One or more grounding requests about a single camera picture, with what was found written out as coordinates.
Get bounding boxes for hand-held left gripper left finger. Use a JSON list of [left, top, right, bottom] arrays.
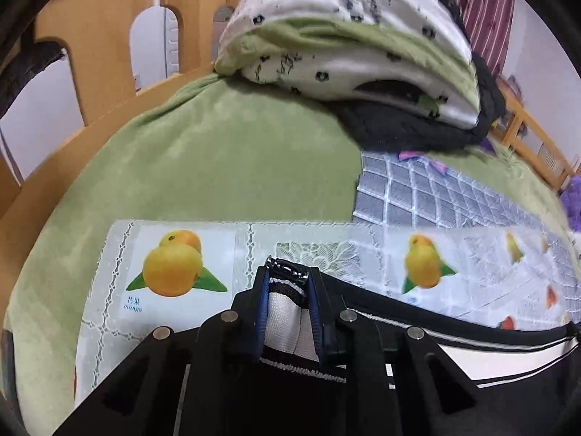
[[54, 264, 273, 436]]

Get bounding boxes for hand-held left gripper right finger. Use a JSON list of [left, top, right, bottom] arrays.
[[308, 267, 500, 436]]

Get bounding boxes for black pants with white waistband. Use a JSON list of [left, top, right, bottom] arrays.
[[182, 257, 581, 436]]

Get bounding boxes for fruit print lace tablecloth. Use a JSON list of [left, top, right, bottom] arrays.
[[75, 220, 581, 414]]

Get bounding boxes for green blanket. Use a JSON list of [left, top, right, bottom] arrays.
[[2, 73, 568, 428]]

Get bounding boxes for grey checked sheet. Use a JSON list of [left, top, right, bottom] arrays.
[[354, 151, 551, 229]]

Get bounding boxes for black knitted garment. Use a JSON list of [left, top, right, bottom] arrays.
[[331, 0, 507, 152]]

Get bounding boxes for white and green floral quilt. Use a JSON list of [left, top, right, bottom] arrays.
[[213, 0, 483, 130]]

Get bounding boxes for purple plush toy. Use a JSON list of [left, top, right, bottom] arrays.
[[558, 181, 581, 233]]

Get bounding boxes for red striped curtain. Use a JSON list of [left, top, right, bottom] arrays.
[[409, 0, 519, 79]]

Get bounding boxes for grey cap on bed frame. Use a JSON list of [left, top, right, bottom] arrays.
[[0, 40, 70, 115]]

